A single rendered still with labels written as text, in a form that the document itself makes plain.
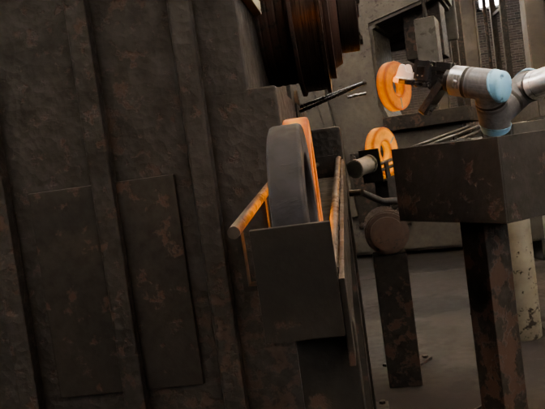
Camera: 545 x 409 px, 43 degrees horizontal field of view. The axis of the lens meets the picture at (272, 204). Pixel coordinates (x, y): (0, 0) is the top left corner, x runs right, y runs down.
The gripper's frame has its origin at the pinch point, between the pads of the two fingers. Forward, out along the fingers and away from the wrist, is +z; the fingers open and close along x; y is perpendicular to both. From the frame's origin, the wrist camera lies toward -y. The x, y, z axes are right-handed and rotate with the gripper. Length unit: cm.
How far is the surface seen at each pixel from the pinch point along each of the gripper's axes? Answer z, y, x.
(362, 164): -2.8, -25.2, 16.5
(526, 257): -40, -55, -33
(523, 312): -43, -73, -31
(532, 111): 94, -35, -377
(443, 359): -28, -88, -5
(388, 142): 0.3, -20.2, -2.1
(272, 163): -76, 0, 145
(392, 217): -18.1, -37.6, 21.5
